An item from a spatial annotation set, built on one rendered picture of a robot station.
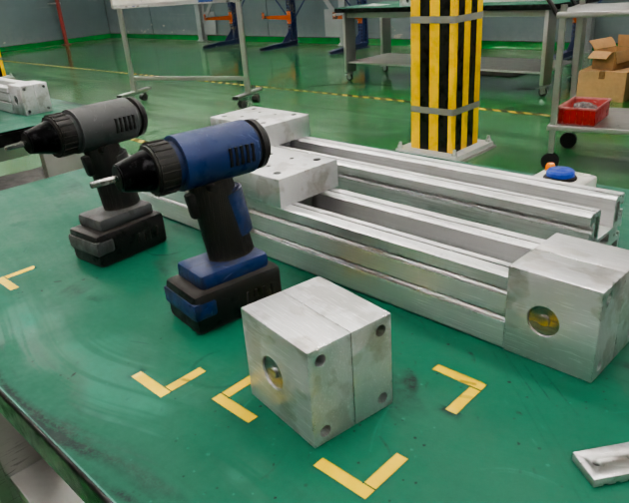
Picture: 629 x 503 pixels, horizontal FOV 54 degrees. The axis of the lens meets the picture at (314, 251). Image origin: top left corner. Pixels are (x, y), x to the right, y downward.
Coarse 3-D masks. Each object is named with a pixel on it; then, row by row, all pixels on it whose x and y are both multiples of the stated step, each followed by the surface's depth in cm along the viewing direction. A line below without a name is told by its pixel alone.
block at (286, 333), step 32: (288, 288) 57; (320, 288) 57; (256, 320) 53; (288, 320) 52; (320, 320) 52; (352, 320) 51; (384, 320) 52; (256, 352) 55; (288, 352) 50; (320, 352) 48; (352, 352) 51; (384, 352) 53; (256, 384) 57; (288, 384) 52; (320, 384) 49; (352, 384) 52; (384, 384) 55; (288, 416) 54; (320, 416) 51; (352, 416) 53
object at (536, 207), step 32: (352, 160) 98; (384, 160) 100; (416, 160) 96; (352, 192) 97; (384, 192) 93; (416, 192) 90; (448, 192) 84; (480, 192) 81; (512, 192) 80; (544, 192) 82; (576, 192) 79; (608, 192) 77; (512, 224) 79; (544, 224) 76; (576, 224) 73; (608, 224) 77
